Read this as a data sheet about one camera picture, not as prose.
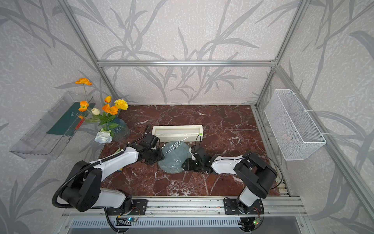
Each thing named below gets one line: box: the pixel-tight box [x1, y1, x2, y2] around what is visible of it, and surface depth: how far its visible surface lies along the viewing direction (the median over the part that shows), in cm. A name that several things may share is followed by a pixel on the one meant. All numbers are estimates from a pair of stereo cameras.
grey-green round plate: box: [157, 140, 193, 174], surface depth 90 cm
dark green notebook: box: [46, 102, 96, 137], surface depth 69 cm
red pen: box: [74, 117, 86, 131], surface depth 70 cm
